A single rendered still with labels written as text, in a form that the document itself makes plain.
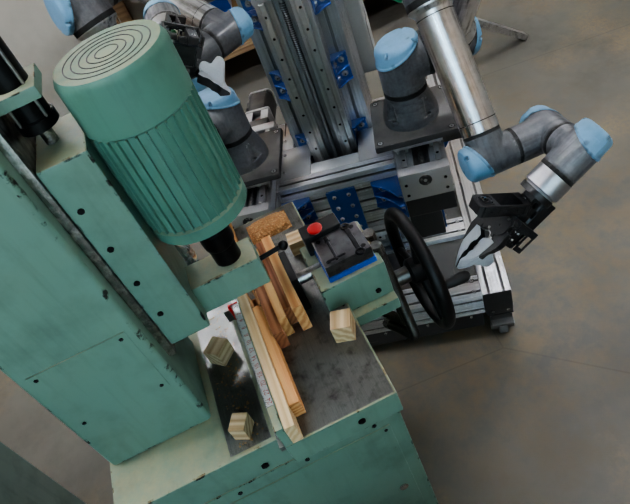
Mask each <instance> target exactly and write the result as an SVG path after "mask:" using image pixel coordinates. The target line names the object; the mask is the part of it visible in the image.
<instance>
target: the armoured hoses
mask: <svg viewBox="0 0 630 504"><path fill-rule="evenodd" d="M362 233H363V235H364V236H365V238H366V239H367V241H369V240H370V241H371V243H370V245H371V247H372V250H373V252H374V253H379V255H380V256H381V258H382V259H383V261H384V263H385V266H386V269H387V272H388V275H389V278H390V280H391V283H392V286H393V290H394V291H395V293H396V295H397V296H398V298H399V301H400V304H401V307H399V308H397V309H396V311H397V312H395V311H391V312H389V313H387V314H385V315H383V317H385V318H386V319H384V321H383V323H382V324H383V326H384V327H385V328H387V329H390V330H392V331H394V332H396V333H398V334H400V335H402V336H404V337H406V338H409V339H411V340H417V339H418V338H419V337H420V331H419V329H418V326H417V324H416V321H415V319H414V317H413V315H412V312H411V310H410V307H409V305H408V303H407V301H406V298H405V296H404V294H403V291H402V289H401V286H400V284H399V282H398V279H397V277H396V275H395V273H394V270H393V268H392V266H391V263H390V261H389V258H388V256H387V254H386V252H385V248H384V246H383V244H382V242H381V241H380V240H377V236H376V234H375V232H374V230H373V229H371V228H366V229H365V230H363V232H362Z"/></svg>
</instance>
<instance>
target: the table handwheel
mask: <svg viewBox="0 0 630 504"><path fill-rule="evenodd" d="M384 224H385V228H386V232H387V235H388V238H389V241H390V244H391V246H392V249H393V251H394V254H395V256H396V258H397V260H398V263H399V265H400V267H401V268H399V269H397V270H395V271H394V273H395V275H396V277H397V279H398V282H399V284H400V286H403V285H405V284H407V283H409V285H410V286H411V288H412V290H413V292H414V293H415V295H416V297H417V299H418V300H419V302H420V303H421V305H422V306H423V308H424V309H425V311H426V312H427V314H428V315H429V316H430V318H431V319H432V320H433V321H434V322H435V323H436V324H437V325H438V326H439V327H440V328H442V329H445V330H448V329H451V328H452V327H453V326H454V325H455V321H456V314H455V309H454V305H453V302H452V299H451V296H450V293H449V290H448V287H447V285H446V283H445V280H444V278H443V276H442V273H441V271H440V269H439V267H438V265H437V263H436V261H435V259H434V257H433V255H432V253H431V252H430V250H429V248H428V246H427V245H426V243H425V241H424V239H423V238H422V236H421V235H420V233H419V232H418V230H417V229H416V227H415V226H414V224H413V223H412V222H411V220H410V219H409V218H408V217H407V216H406V215H405V214H404V213H403V212H402V211H401V210H399V209H398V208H395V207H390V208H388V209H387V210H386V211H385V213H384ZM398 228H399V229H400V230H401V232H402V233H403V234H404V236H405V238H406V239H407V241H408V242H409V245H410V249H411V255H412V256H411V255H410V254H409V253H408V252H407V251H406V249H405V246H404V244H403V241H402V239H401V236H400V233H399V229H398Z"/></svg>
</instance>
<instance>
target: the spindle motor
mask: <svg viewBox="0 0 630 504"><path fill-rule="evenodd" d="M53 86H54V89H55V91H56V93H57V94H58V96H59V97H60V98H61V100H62V101H63V103H64V104H65V106H66V107H67V109H68V110H69V111H70V113H71V114H72V116H73V117H74V119H75V120H76V122H77V123H78V125H79V126H80V127H81V129H82V130H83V132H84V133H85V135H86V136H87V137H88V139H89V140H90V142H91V143H92V145H93V146H94V147H95V149H96V150H97V152H98V153H99V155H100V156H101V158H102V159H103V160H104V162H105V163H106V165H107V166H108V168H109V169H110V171H111V172H112V174H113V175H114V176H115V178H116V179H117V181H118V182H119V184H120V185H121V187H122V188H123V189H124V191H125V192H126V194H127V195H128V197H129V198H130V200H131V201H132V203H133V204H134V205H135V207H136V208H137V210H138V211H139V213H140V214H141V216H142V217H143V218H144V220H145V221H146V223H147V224H148V226H149V227H150V229H151V230H152V232H153V233H154V235H155V236H156V237H157V238H158V239H159V240H160V241H162V242H163V243H166V244H170V245H188V244H193V243H197V242H200V241H203V240H205V239H207V238H210V237H211V236H213V235H215V234H217V233H218V232H220V231H222V230H223V229H224V228H225V227H227V226H228V225H229V224H230V223H231V222H232V221H233V220H234V219H235V218H236V217H237V216H238V214H239V213H240V212H241V210H242V208H243V206H244V204H245V202H246V198H247V189H246V186H245V184H244V182H243V180H242V178H241V176H240V174H239V173H238V170H237V168H236V167H235V165H234V163H233V161H232V159H231V157H230V155H229V153H228V151H227V149H226V147H225V145H224V143H223V141H222V139H221V137H220V135H219V133H218V131H217V129H216V127H215V125H214V123H213V121H212V119H211V117H210V115H209V113H208V111H207V109H206V107H205V105H204V103H203V102H202V100H201V98H200V96H199V94H198V92H197V90H196V88H195V86H194V84H193V82H192V80H191V77H190V75H189V73H188V71H187V69H186V67H185V66H184V64H183V62H182V60H181V58H180V56H179V54H178V52H177V50H176V48H175V46H174V44H173V42H172V40H171V38H170V36H169V34H168V32H167V30H166V29H165V28H163V27H162V26H161V25H159V24H158V23H156V22H155V21H152V20H145V19H143V20H133V21H128V22H124V23H121V24H118V25H115V26H112V27H110V28H107V29H105V30H103V31H101V32H99V33H97V34H95V35H93V36H91V37H89V38H88V39H86V40H84V41H83V42H81V43H80V44H78V45H77V46H76V47H74V48H73V49H72V50H70V51H69V52H68V53H67V54H66V55H65V56H64V57H63V58H62V59H61V60H60V61H59V63H58V64H57V65H56V67H55V69H54V71H53Z"/></svg>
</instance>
